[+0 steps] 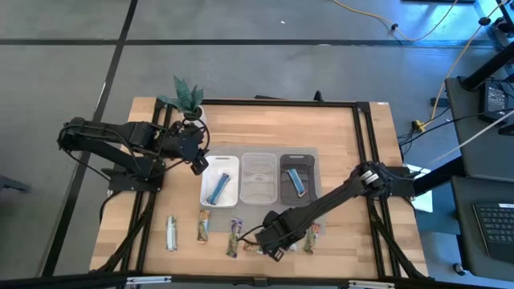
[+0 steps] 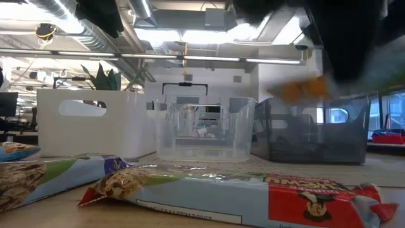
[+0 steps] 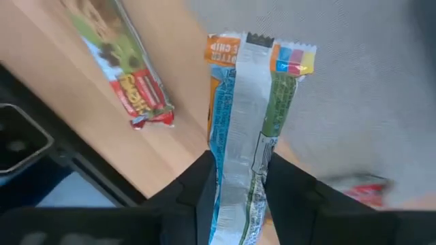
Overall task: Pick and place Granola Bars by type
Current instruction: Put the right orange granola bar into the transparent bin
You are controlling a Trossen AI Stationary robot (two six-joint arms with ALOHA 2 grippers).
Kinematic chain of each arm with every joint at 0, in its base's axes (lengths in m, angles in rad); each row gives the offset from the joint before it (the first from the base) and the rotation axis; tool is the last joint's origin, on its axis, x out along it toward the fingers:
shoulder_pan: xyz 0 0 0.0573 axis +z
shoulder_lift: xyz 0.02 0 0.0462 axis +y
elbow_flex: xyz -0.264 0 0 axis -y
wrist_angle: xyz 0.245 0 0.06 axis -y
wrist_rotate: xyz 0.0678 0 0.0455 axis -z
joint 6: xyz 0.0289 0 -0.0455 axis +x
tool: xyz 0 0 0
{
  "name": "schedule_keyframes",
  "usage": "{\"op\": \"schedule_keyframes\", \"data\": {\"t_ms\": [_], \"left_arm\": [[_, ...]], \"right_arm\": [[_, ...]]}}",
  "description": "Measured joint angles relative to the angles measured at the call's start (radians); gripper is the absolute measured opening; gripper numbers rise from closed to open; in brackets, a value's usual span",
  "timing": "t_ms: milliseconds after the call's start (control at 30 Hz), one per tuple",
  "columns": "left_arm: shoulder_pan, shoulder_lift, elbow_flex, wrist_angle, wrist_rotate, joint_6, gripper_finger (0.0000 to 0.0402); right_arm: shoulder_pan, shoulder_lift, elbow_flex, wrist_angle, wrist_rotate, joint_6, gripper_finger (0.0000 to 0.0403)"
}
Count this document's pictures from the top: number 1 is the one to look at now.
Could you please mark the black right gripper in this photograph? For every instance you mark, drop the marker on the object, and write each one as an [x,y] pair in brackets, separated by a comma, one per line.
[277,234]

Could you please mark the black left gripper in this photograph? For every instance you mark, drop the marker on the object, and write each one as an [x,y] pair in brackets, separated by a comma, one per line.
[186,144]

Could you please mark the green orange granola bar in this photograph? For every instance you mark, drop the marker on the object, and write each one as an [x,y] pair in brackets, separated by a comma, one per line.
[203,226]
[312,238]

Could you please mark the blue granola bar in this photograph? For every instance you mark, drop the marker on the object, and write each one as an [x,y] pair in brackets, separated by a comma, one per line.
[219,188]
[296,181]

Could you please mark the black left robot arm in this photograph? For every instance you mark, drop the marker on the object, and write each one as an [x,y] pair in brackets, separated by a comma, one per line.
[100,134]

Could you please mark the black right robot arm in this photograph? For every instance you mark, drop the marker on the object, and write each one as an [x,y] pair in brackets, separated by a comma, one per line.
[329,198]

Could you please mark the purple green granola bar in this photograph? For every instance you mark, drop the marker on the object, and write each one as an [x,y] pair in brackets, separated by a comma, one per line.
[234,237]

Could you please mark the dark grey plastic bin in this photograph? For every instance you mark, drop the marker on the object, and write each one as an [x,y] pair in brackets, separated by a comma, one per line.
[287,192]

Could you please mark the green plant in white pot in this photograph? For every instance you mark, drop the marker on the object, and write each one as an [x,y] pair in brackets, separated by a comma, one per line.
[186,96]

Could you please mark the white plastic bin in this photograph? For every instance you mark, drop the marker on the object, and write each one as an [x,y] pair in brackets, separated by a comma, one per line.
[231,168]

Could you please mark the black crossbar with silver brackets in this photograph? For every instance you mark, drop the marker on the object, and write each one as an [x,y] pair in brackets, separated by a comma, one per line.
[257,282]

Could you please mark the clear plastic bin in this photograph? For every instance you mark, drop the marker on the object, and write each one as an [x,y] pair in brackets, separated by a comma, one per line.
[259,178]

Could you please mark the white paper sheet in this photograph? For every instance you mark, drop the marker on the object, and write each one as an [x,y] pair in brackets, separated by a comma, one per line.
[423,202]

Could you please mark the black side desk beam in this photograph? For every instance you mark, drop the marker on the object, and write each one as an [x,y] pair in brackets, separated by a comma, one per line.
[439,174]

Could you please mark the dark grey chair base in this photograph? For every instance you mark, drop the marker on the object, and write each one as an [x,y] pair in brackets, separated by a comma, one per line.
[12,184]

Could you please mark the yellow power plug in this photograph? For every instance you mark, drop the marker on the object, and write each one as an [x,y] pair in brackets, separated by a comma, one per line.
[419,125]

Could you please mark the black caster wheel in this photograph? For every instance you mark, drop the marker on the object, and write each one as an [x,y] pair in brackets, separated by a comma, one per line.
[458,268]

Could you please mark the black floor plug box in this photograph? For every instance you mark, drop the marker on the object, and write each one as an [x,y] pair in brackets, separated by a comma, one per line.
[439,101]

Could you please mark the dark grey side desk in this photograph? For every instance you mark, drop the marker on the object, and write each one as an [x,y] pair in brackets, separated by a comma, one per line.
[470,136]

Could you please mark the black laptop keyboard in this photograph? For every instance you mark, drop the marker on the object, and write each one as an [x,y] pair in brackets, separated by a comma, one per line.
[498,229]

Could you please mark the black power supply box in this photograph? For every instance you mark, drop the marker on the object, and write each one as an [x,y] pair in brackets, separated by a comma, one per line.
[496,100]

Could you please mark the black stand leg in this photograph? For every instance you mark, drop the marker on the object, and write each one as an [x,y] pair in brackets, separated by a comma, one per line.
[488,66]

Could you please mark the black aluminium table frame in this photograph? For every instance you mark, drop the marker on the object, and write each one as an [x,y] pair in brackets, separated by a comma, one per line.
[281,102]

